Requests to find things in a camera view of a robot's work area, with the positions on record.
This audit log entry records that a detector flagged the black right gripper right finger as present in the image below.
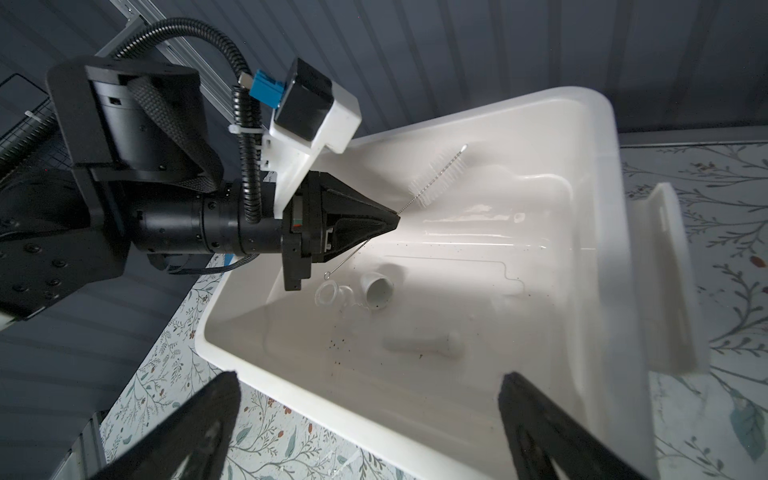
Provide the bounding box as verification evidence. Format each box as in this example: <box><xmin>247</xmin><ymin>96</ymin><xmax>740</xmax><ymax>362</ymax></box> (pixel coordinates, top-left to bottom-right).
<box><xmin>498</xmin><ymin>372</ymin><xmax>644</xmax><ymax>479</ymax></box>

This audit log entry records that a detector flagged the white plastic storage bin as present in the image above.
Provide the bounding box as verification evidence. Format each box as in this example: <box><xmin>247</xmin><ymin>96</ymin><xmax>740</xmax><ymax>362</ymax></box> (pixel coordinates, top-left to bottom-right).
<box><xmin>196</xmin><ymin>87</ymin><xmax>709</xmax><ymax>479</ymax></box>

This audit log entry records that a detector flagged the black wire mesh basket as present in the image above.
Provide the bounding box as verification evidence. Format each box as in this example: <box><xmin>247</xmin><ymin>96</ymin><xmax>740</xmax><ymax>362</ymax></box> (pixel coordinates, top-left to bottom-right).
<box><xmin>1</xmin><ymin>73</ymin><xmax>72</xmax><ymax>188</ymax></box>

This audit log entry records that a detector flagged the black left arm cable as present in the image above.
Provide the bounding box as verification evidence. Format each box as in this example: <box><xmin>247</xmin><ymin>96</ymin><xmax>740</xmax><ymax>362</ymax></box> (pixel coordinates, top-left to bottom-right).
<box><xmin>110</xmin><ymin>16</ymin><xmax>265</xmax><ymax>226</ymax></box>

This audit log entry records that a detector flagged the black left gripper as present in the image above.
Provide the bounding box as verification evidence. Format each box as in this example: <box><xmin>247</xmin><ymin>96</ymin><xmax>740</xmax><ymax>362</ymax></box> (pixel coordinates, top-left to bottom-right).
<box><xmin>128</xmin><ymin>171</ymin><xmax>400</xmax><ymax>291</ymax></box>

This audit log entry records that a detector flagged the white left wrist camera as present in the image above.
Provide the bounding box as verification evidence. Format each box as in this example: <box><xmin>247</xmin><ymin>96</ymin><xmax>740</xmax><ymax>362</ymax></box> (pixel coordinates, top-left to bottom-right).
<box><xmin>249</xmin><ymin>58</ymin><xmax>362</xmax><ymax>219</ymax></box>

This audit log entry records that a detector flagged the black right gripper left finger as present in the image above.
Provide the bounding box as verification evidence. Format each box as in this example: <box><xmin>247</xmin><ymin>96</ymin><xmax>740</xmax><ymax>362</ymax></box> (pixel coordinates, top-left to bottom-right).
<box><xmin>94</xmin><ymin>371</ymin><xmax>241</xmax><ymax>479</ymax></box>

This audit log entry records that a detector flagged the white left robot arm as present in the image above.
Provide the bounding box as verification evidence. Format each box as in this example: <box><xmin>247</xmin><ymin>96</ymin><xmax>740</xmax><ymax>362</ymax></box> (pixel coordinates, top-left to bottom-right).
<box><xmin>1</xmin><ymin>55</ymin><xmax>399</xmax><ymax>325</ymax></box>

